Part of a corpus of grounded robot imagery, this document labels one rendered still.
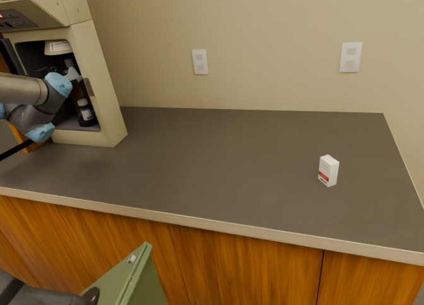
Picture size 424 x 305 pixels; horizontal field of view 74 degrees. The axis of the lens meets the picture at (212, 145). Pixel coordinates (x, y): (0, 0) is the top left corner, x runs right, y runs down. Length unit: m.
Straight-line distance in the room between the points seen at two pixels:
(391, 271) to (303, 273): 0.22
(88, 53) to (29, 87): 0.31
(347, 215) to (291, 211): 0.14
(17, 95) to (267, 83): 0.94
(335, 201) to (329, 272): 0.19
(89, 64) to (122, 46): 0.43
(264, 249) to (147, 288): 0.50
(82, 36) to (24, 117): 0.34
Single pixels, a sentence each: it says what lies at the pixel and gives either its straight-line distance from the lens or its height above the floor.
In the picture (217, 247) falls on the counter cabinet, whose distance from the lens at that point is 0.91.
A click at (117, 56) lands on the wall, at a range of 1.57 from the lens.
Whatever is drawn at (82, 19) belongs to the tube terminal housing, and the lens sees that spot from 1.14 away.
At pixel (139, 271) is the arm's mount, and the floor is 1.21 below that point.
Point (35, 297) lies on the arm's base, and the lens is 0.45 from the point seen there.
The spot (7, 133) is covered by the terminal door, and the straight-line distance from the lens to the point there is 1.32.
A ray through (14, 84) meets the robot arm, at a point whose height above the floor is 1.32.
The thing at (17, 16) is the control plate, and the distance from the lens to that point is 1.13.
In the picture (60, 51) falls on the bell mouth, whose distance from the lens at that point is 1.19.
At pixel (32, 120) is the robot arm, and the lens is 0.99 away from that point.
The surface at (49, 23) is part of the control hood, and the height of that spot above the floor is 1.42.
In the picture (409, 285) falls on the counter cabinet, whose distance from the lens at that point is 0.92.
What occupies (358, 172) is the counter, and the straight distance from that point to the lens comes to 0.96.
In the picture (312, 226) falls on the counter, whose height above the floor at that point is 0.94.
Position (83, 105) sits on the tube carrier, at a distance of 1.25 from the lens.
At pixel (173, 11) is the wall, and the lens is 1.36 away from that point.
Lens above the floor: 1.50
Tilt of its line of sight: 31 degrees down
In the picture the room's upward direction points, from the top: 8 degrees counter-clockwise
